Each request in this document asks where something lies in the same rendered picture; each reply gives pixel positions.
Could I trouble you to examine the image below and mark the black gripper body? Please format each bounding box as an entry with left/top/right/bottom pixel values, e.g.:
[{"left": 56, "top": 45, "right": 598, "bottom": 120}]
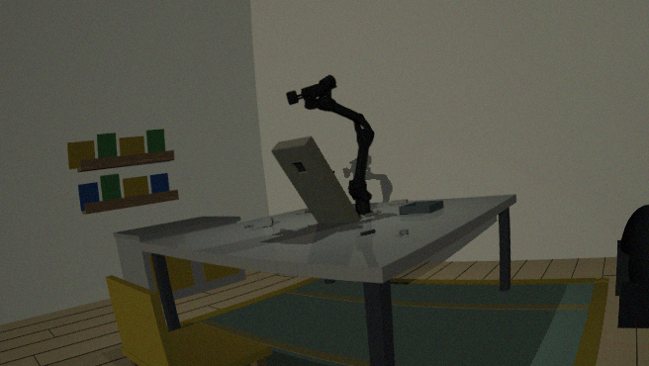
[{"left": 286, "top": 86, "right": 312, "bottom": 105}]

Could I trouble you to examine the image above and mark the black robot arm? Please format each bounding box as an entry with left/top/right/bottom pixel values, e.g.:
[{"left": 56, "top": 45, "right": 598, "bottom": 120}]
[{"left": 304, "top": 75, "right": 374, "bottom": 215}]

